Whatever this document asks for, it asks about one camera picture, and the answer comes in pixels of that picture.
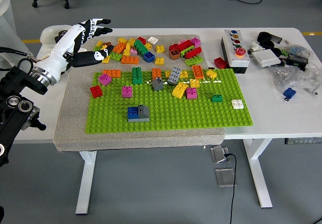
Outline white table leg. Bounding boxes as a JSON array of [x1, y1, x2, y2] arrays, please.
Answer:
[[243, 138, 274, 209], [75, 150, 98, 215]]

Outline lime long toy brick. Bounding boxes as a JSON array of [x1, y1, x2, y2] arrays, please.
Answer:
[[184, 55, 204, 67]]

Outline grey long toy brick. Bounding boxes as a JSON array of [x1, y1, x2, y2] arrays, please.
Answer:
[[167, 66, 182, 86]]

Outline grey sloped toy brick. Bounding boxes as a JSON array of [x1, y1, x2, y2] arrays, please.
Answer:
[[151, 77, 164, 92], [137, 104, 150, 119]]

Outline black power adapter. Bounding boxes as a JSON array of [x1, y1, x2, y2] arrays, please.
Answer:
[[286, 54, 309, 71]]

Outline white bowl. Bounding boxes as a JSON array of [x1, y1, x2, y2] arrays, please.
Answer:
[[41, 25, 73, 46]]

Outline clear bag blue parts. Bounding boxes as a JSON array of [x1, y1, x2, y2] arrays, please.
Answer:
[[283, 44, 311, 58]]

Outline clear bag of screws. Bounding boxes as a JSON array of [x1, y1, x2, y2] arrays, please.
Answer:
[[269, 65, 306, 94]]

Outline green long toy brick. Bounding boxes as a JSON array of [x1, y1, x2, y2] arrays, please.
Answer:
[[133, 39, 149, 56], [132, 66, 143, 85]]

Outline grey-brown mat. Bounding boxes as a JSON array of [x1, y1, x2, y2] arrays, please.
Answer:
[[53, 34, 225, 152]]

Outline black power cord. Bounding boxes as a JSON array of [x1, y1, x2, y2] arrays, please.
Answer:
[[223, 153, 238, 224]]

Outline green baseplate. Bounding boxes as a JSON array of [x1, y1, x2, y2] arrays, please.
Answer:
[[85, 67, 253, 134]]

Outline lime flat toy brick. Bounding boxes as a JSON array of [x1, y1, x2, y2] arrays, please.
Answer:
[[179, 45, 196, 56]]

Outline white switch panel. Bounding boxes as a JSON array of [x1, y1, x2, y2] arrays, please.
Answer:
[[251, 49, 282, 68]]

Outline blue square toy brick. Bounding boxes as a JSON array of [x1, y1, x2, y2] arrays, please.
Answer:
[[142, 51, 155, 63], [282, 87, 297, 99], [127, 106, 139, 119]]

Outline orange long toy brick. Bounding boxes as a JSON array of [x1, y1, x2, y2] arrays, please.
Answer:
[[121, 55, 139, 65], [192, 64, 205, 80], [102, 68, 122, 78]]

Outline white pipe fitting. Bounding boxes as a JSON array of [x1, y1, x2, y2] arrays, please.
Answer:
[[247, 41, 265, 56]]

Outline table height control panel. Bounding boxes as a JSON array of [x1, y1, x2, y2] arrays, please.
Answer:
[[284, 137, 322, 145]]

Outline large red toy brick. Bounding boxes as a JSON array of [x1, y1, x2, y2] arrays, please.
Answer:
[[175, 40, 195, 53]]

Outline yellow curved toy brick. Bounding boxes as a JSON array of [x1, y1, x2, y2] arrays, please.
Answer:
[[172, 81, 189, 99]]

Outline clear bag of parts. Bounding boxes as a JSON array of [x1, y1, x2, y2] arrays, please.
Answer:
[[300, 62, 322, 96]]

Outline person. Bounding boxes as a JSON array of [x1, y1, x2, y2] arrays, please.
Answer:
[[0, 0, 35, 70]]

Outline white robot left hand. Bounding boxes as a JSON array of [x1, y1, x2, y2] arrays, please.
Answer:
[[37, 18, 115, 80]]

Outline red curved toy brick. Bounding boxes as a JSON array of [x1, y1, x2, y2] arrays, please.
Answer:
[[183, 46, 203, 59]]

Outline push-button control box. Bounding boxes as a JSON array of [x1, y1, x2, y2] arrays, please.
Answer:
[[220, 29, 251, 74]]

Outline black tape roll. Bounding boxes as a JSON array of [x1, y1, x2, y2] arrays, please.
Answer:
[[260, 40, 275, 50], [257, 31, 274, 42]]

